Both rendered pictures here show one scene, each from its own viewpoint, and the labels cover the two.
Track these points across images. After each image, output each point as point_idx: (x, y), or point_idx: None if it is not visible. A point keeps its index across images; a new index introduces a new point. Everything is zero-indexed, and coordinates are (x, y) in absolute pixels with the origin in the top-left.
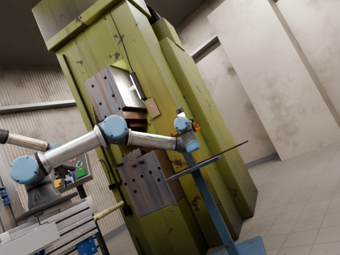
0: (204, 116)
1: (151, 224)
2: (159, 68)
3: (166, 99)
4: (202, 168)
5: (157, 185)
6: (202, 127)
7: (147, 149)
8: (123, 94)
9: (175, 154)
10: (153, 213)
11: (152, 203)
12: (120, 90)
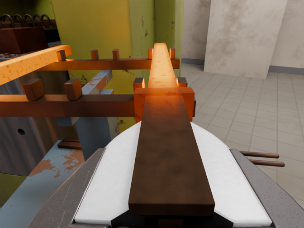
0: (173, 3)
1: (2, 186)
2: None
3: None
4: (131, 124)
5: (17, 140)
6: (159, 24)
7: (2, 42)
8: None
9: (86, 74)
10: (6, 175)
11: (5, 162)
12: None
